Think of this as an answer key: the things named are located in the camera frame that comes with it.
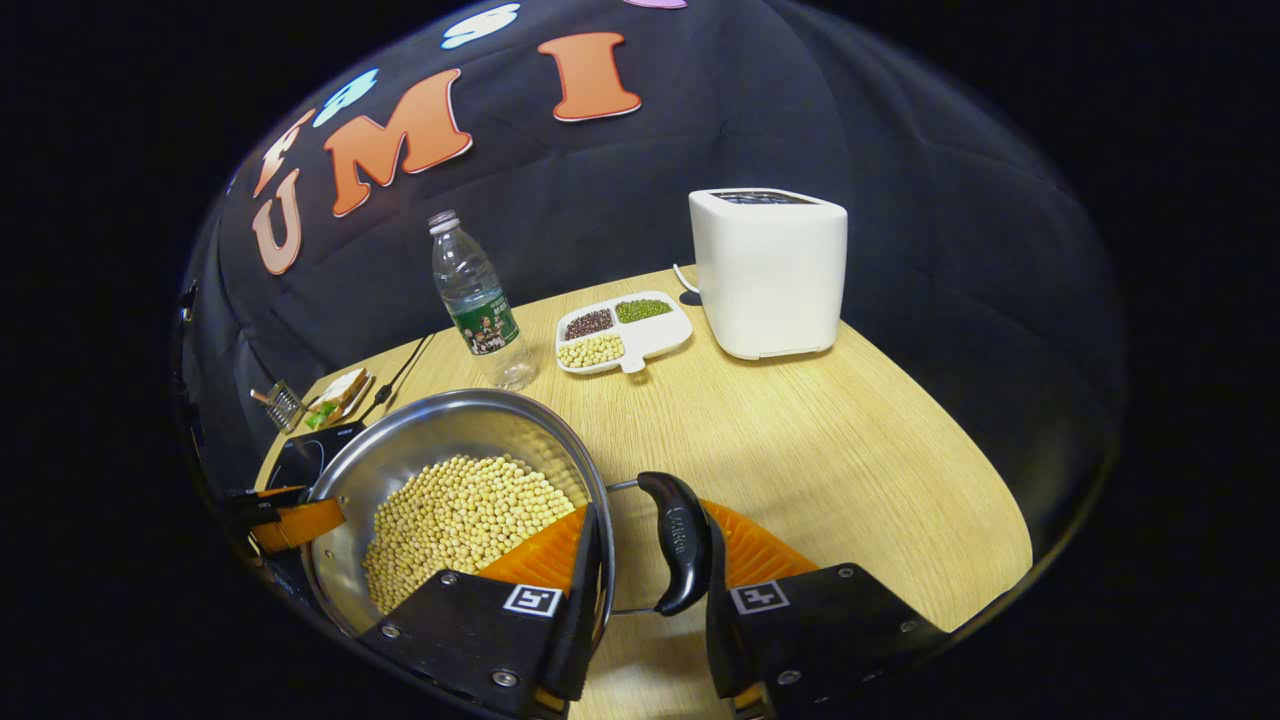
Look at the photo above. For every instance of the white toaster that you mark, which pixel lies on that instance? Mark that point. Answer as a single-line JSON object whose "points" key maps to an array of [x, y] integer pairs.
{"points": [[770, 270]]}

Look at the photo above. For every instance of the heap of dark red beans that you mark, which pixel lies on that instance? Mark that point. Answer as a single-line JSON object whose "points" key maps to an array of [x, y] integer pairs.
{"points": [[590, 323]]}

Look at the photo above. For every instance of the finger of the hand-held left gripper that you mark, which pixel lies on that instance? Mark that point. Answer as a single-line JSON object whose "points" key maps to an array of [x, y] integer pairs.
{"points": [[300, 525], [255, 505]]}

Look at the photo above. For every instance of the sandwich with lettuce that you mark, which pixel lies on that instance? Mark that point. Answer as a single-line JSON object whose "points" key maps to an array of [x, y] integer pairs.
{"points": [[338, 398]]}

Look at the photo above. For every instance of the pile of soybeans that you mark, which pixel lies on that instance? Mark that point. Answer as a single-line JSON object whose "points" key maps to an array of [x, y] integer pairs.
{"points": [[450, 520]]}

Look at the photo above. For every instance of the white divided dish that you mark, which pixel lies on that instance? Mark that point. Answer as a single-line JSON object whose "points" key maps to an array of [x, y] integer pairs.
{"points": [[652, 340]]}

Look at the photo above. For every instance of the stainless steel pot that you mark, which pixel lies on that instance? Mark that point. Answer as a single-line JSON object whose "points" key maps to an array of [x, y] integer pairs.
{"points": [[440, 430]]}

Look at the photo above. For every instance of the small heap of soybeans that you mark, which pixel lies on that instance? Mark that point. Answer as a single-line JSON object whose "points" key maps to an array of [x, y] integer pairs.
{"points": [[592, 350]]}

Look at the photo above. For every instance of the heap of green mung beans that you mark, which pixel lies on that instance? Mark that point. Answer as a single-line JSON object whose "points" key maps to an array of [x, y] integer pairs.
{"points": [[643, 310]]}

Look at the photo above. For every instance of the black induction cooktop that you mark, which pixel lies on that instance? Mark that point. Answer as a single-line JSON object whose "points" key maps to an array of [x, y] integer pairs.
{"points": [[300, 460]]}

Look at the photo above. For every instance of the clear plastic water bottle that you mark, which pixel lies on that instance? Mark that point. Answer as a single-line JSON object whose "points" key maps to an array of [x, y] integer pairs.
{"points": [[480, 300]]}

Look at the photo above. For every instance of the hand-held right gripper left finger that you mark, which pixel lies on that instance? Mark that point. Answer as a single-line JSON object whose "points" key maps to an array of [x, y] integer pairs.
{"points": [[583, 640]]}

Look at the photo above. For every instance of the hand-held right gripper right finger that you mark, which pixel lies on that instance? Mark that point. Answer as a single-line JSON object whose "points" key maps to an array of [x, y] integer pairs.
{"points": [[722, 650]]}

